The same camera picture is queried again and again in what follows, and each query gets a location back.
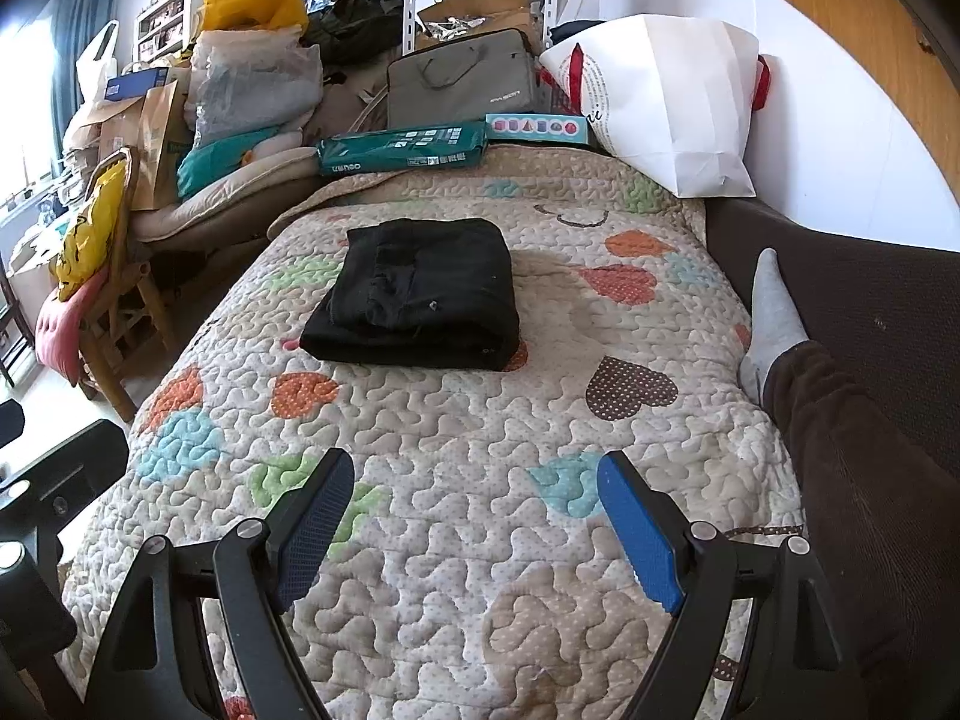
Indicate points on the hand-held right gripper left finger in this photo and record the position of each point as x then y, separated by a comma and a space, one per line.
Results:
315, 532

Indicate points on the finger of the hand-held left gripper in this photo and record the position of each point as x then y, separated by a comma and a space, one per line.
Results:
75, 465
9, 421

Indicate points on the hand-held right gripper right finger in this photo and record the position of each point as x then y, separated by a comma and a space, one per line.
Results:
645, 532

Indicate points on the black pants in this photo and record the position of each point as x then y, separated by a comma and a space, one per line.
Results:
420, 292

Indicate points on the dark chair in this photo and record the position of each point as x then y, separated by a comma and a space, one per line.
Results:
15, 337

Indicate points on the pink cloth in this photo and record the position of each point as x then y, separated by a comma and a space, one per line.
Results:
60, 330

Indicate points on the wooden chair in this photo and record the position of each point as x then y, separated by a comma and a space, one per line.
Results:
112, 360

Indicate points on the heart patterned quilt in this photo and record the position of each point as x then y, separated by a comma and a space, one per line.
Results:
465, 427

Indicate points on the person's leg brown trousers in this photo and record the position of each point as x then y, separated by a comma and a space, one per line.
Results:
862, 502

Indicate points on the person's grey sock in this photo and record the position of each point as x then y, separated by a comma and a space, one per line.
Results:
772, 322

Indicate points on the beige seat cushion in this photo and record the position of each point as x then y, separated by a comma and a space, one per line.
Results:
217, 202

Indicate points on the brown paper bag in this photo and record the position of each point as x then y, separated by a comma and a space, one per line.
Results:
165, 142

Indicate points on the teal cloth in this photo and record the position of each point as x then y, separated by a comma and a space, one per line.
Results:
210, 165

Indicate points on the white plastic bag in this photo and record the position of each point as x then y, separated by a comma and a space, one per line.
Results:
97, 60

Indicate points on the white plush pillow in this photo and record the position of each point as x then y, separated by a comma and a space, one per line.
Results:
281, 144

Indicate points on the green paper ream box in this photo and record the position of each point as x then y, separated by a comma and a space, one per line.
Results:
405, 148

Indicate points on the blue grey curtain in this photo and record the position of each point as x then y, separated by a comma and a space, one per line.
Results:
75, 15

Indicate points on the light blue shapes box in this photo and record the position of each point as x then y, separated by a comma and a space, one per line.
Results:
536, 127

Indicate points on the beige cloth bag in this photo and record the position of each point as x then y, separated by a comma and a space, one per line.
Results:
345, 112

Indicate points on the white shelf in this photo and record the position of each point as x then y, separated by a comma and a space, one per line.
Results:
150, 22

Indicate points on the white paper bag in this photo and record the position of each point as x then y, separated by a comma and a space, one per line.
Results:
667, 105

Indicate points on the grey laptop bag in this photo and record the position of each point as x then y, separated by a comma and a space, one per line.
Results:
465, 82

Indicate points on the yellow plastic bag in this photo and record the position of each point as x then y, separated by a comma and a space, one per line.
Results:
255, 4

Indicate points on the dark blue cloth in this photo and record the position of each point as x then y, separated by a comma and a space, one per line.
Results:
577, 31

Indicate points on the black bag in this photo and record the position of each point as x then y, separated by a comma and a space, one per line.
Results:
352, 22

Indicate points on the brown cardboard sheets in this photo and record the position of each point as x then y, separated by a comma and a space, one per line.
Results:
487, 4

